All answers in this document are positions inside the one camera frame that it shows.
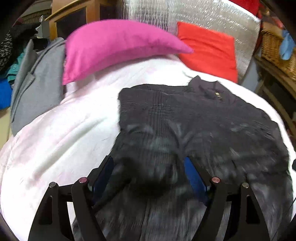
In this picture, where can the black white speckled garment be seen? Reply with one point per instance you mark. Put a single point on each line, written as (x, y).
(8, 48)

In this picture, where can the wooden side table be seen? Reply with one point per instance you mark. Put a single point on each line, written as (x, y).
(279, 90)

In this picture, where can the wooden cabinet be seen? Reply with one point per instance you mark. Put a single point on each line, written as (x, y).
(67, 16)

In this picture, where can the light blue cloth in basket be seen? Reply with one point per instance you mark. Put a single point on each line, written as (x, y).
(287, 45)

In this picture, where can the red blanket on railing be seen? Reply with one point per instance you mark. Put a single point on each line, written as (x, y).
(250, 5)

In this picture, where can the cream sofa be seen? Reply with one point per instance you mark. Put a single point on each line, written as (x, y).
(5, 126)

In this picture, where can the blue jacket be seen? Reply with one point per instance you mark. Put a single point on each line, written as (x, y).
(5, 94)

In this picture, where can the grey coat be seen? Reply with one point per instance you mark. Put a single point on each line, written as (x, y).
(38, 84)

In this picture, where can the white textured bedspread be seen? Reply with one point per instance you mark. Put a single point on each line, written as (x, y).
(68, 141)

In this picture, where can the teal garment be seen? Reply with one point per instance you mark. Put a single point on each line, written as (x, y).
(14, 68)

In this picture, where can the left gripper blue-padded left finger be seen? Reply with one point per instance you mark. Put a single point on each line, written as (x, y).
(85, 193)

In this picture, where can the silver foil insulation panel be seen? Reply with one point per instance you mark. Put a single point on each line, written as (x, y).
(222, 16)

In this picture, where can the wicker basket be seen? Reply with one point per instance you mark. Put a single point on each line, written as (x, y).
(270, 50)

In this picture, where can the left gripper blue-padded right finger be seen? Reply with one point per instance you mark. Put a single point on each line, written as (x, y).
(212, 192)

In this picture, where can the magenta pillow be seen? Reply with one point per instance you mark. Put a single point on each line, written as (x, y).
(101, 44)

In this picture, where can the red pillow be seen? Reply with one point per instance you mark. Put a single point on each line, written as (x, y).
(213, 51)

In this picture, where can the black quilted zip jacket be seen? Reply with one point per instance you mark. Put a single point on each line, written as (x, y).
(149, 197)

